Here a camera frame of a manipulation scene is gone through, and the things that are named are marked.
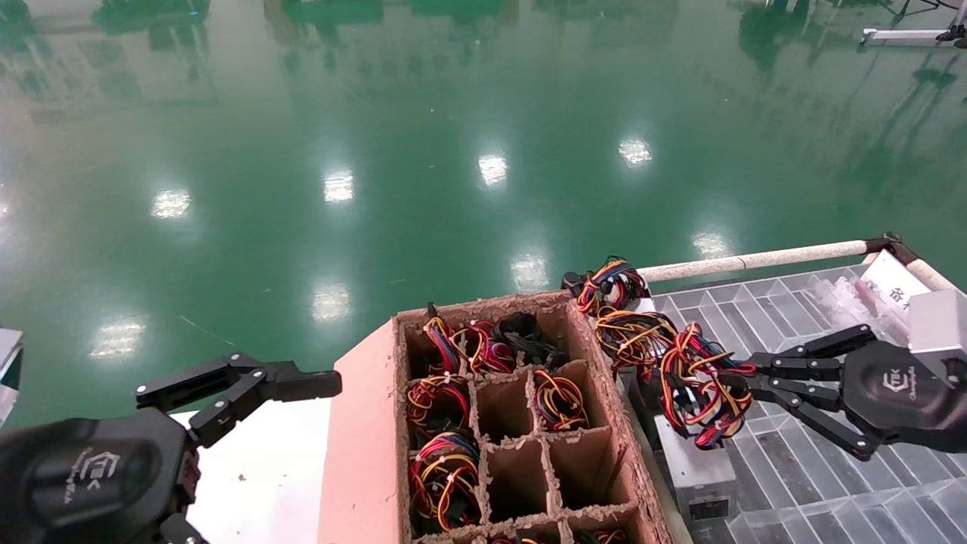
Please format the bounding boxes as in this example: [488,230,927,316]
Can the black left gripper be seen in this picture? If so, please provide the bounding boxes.
[0,408,209,544]

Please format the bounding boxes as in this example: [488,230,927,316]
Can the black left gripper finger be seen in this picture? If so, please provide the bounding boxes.
[136,353,343,448]

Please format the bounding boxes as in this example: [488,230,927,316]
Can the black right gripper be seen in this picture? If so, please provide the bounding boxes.
[744,323,967,462]

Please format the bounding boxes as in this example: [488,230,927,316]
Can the clear plastic compartment tray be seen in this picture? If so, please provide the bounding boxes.
[651,264,967,544]

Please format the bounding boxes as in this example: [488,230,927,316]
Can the clear plastic bag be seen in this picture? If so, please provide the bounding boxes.
[812,276,900,333]

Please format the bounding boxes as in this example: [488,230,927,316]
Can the brown cardboard divider box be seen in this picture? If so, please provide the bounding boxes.
[317,291,677,544]

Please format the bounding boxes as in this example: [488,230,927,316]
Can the white rack tube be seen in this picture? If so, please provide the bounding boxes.
[638,240,870,284]
[635,453,692,544]
[907,258,956,295]

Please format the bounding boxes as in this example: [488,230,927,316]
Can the white sign with Chinese print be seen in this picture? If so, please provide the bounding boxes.
[861,249,934,312]

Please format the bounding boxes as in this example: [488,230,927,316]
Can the power supply with black connectors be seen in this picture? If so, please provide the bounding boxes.
[495,311,571,369]

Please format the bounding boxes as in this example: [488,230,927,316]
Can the white stand base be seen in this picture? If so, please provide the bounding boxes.
[861,23,967,51]

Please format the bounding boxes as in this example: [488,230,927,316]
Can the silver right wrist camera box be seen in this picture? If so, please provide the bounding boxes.
[909,289,967,362]

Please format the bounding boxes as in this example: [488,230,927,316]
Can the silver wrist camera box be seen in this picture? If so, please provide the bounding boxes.
[909,289,967,362]
[0,329,25,428]

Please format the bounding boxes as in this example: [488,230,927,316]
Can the wire bundle at tray back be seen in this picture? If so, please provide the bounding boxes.
[578,257,650,317]

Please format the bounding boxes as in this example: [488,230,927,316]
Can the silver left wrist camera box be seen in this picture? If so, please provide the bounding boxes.
[0,329,25,428]

